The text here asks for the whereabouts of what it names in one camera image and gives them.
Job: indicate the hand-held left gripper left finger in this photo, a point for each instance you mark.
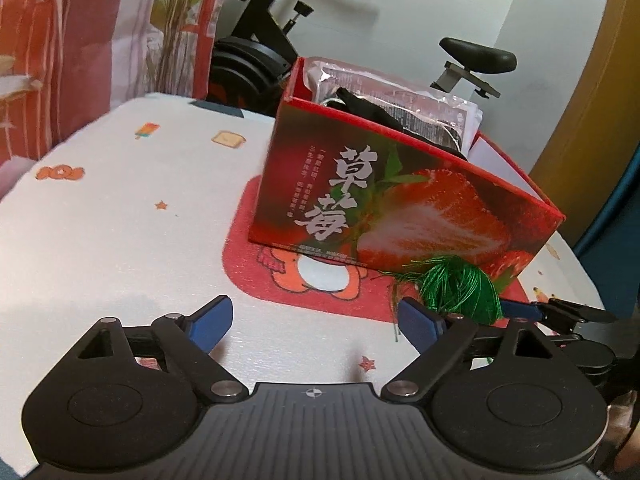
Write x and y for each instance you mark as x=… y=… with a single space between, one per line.
x=210 y=322

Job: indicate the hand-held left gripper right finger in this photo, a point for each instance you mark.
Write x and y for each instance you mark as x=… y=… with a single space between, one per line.
x=420 y=325

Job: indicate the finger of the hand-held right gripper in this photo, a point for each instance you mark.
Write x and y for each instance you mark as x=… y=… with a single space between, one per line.
x=575 y=350
x=525 y=310

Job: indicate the green thread bundle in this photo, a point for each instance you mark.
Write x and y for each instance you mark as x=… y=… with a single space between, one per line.
x=457 y=285

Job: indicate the red strawberry print cardboard box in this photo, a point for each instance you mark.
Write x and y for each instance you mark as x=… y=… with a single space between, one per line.
x=425 y=210

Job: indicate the black cloth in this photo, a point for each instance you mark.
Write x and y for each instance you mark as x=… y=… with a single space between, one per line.
x=380 y=110

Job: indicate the clear packet of dark cloth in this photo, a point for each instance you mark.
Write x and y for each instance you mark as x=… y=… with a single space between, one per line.
x=395 y=95

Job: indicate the person's right hand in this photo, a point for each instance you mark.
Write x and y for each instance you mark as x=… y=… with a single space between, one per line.
x=625 y=420

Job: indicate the black exercise bike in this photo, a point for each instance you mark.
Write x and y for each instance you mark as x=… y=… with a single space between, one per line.
x=260 y=50

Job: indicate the pink printed curtain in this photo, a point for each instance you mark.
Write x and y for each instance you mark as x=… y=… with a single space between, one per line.
x=75 y=50

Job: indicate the wooden door frame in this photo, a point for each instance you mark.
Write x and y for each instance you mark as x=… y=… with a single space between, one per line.
x=595 y=110

